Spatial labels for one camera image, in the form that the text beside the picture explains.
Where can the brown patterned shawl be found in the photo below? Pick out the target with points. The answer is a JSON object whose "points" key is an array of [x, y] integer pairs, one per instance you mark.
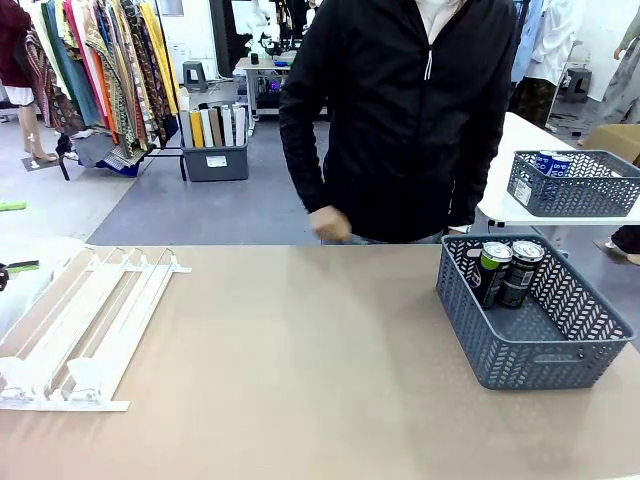
{"points": [[50, 100]]}

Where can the black clothes rack frame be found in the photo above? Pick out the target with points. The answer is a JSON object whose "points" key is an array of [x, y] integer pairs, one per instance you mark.
{"points": [[64, 170]]}

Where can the orange hanging garment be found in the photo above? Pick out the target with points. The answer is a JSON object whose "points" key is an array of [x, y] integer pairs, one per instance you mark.
{"points": [[102, 95]]}

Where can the mannequin with white skirt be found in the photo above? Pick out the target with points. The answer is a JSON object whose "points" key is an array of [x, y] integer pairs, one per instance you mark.
{"points": [[31, 130]]}

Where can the gray storage bin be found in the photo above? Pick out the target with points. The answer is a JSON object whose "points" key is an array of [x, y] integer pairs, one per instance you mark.
{"points": [[215, 162]]}

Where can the cardboard box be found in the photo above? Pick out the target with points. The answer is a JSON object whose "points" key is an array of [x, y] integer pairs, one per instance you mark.
{"points": [[617, 142]]}

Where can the person in black jacket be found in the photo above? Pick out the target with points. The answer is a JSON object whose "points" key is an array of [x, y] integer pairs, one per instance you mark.
{"points": [[400, 125]]}

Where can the brown fabric roll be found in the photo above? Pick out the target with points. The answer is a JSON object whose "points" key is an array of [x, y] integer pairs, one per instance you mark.
{"points": [[215, 126]]}

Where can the person left forearm black sleeve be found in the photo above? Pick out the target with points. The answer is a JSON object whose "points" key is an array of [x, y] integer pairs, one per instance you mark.
{"points": [[470, 190]]}

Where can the white can dispenser rack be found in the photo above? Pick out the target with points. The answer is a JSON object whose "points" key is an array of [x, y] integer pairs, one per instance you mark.
{"points": [[100, 325]]}

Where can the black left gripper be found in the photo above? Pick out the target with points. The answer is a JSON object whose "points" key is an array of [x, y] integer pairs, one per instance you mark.
{"points": [[3, 279]]}

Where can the white robot on workbench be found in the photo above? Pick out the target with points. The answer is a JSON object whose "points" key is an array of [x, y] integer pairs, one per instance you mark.
{"points": [[260, 25]]}

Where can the gray fabric pile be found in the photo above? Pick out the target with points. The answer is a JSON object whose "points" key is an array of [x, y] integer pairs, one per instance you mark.
{"points": [[95, 150]]}

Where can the white drawer unit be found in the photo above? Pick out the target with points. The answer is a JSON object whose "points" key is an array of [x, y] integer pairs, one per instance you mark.
{"points": [[179, 60]]}

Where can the dark brown patterned garment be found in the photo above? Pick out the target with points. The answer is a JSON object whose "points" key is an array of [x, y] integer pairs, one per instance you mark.
{"points": [[145, 75]]}

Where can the gray fabric roll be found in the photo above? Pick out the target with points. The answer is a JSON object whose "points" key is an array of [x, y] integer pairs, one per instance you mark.
{"points": [[186, 127]]}

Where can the gray plastic stool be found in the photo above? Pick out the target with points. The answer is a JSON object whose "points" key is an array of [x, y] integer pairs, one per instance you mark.
{"points": [[195, 75], [577, 85]]}

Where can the green flat floor object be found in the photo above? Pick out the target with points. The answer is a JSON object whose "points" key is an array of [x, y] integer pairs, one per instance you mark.
{"points": [[12, 205]]}

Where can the teal hanging garment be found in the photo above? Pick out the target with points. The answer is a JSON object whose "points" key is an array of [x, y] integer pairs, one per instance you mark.
{"points": [[70, 75]]}

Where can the yellow fabric roll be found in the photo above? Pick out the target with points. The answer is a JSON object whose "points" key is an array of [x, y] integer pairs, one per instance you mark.
{"points": [[197, 129]]}

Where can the yellow hanging garment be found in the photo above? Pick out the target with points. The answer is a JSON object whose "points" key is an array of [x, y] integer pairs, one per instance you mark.
{"points": [[161, 60]]}

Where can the mannequin in gray dress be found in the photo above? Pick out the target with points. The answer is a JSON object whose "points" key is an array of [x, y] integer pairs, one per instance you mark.
{"points": [[622, 85]]}

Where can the person left hand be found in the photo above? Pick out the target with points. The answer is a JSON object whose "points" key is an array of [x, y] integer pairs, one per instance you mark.
{"points": [[459, 229]]}

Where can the dark patterned skirt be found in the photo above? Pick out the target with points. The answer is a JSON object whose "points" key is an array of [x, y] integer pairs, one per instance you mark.
{"points": [[532, 102]]}

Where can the gray woven plastic basket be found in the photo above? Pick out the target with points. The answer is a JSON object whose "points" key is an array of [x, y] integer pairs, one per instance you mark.
{"points": [[530, 360], [575, 192]]}

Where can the white fabric roll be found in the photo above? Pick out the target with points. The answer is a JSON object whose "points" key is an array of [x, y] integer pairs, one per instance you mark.
{"points": [[206, 127], [227, 125], [240, 125]]}

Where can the white coat on mannequin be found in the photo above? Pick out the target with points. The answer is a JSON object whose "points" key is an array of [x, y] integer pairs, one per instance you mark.
{"points": [[555, 40]]}

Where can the green patterned hanging garment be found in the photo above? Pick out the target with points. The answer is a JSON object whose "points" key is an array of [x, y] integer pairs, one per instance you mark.
{"points": [[117, 95]]}

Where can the dark red garment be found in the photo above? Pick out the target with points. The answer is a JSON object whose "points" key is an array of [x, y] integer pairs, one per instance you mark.
{"points": [[10, 40]]}

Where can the person right forearm black sleeve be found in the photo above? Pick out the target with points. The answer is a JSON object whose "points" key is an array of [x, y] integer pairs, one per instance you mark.
{"points": [[315, 180]]}

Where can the white side table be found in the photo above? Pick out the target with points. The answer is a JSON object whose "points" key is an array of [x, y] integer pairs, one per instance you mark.
{"points": [[500, 165]]}

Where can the background workbench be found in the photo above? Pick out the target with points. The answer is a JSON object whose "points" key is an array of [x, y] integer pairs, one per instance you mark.
{"points": [[265, 65]]}

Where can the passer-by leg with shoe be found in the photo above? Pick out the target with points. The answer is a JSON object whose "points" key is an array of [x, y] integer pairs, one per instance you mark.
{"points": [[625, 245]]}

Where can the blue shirt on mannequin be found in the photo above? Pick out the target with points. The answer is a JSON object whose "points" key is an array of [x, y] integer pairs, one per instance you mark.
{"points": [[525, 45]]}

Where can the person right hand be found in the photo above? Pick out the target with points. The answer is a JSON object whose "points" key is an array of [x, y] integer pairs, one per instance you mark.
{"points": [[330, 224]]}

